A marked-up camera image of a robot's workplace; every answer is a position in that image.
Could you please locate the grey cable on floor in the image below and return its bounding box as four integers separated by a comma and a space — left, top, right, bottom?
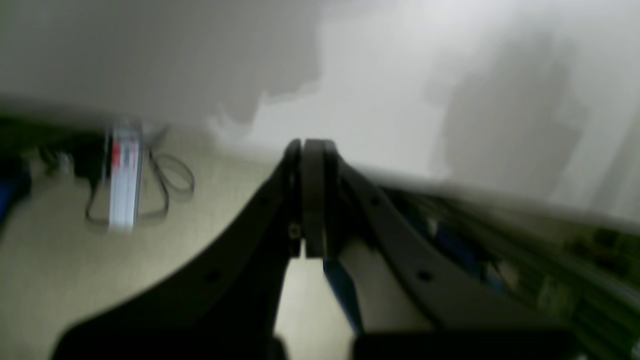
85, 127, 196, 226

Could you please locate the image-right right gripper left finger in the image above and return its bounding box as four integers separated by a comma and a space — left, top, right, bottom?
52, 139, 302, 360

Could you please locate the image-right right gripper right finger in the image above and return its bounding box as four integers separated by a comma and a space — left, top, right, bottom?
302, 139, 576, 360

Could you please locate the aluminium frame with blue parts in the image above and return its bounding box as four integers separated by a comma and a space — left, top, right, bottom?
322, 187, 640, 360

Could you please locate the white box on floor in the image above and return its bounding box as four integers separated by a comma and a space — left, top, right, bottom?
109, 126, 144, 233

